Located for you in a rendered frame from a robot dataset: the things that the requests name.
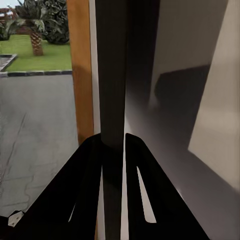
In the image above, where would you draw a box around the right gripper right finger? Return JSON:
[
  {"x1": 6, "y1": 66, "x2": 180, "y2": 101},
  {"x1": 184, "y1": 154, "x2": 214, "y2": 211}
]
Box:
[{"x1": 125, "y1": 133, "x2": 210, "y2": 240}]

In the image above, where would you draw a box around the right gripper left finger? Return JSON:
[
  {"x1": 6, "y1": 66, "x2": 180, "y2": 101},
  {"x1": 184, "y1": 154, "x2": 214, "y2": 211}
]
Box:
[{"x1": 4, "y1": 133, "x2": 103, "y2": 240}]

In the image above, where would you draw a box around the poster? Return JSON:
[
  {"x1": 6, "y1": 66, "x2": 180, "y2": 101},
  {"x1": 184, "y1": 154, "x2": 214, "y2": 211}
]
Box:
[{"x1": 95, "y1": 0, "x2": 129, "y2": 240}]

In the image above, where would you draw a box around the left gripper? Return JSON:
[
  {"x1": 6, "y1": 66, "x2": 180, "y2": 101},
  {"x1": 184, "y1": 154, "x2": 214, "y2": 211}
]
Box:
[{"x1": 0, "y1": 216, "x2": 14, "y2": 240}]

